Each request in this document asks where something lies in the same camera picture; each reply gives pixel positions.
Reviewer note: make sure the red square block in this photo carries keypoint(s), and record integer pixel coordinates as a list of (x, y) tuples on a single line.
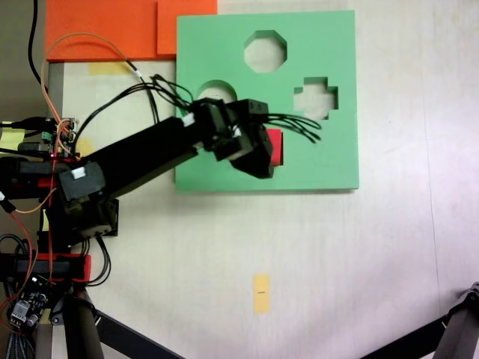
[(277, 147)]

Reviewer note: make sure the yellow sticky note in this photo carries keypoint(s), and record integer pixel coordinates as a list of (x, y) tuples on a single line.
[(11, 139)]

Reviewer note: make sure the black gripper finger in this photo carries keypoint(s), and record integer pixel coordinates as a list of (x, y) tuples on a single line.
[(266, 146), (252, 166)]

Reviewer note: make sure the black tripod leg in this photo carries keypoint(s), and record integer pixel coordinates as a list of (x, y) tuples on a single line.
[(80, 329)]

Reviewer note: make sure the red arm base mount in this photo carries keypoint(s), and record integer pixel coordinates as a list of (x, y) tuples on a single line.
[(63, 267)]

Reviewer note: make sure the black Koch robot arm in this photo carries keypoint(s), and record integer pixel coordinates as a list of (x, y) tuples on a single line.
[(142, 157)]

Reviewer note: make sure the grey tripod leg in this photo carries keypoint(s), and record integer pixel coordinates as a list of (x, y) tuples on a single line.
[(462, 329)]

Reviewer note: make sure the yellow tape strip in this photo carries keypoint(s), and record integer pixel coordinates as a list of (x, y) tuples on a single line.
[(106, 68), (261, 293)]

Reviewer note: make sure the black tripod brace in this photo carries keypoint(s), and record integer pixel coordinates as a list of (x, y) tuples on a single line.
[(404, 338), (138, 336)]

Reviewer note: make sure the black power converter board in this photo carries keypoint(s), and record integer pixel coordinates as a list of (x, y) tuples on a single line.
[(28, 303)]

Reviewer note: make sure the green shape-hole board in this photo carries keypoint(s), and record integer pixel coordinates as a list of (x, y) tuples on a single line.
[(224, 45)]

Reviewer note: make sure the orange flat block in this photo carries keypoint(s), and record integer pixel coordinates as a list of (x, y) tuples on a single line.
[(101, 30)]

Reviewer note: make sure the orange thick block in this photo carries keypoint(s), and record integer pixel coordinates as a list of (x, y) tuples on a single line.
[(187, 26)]

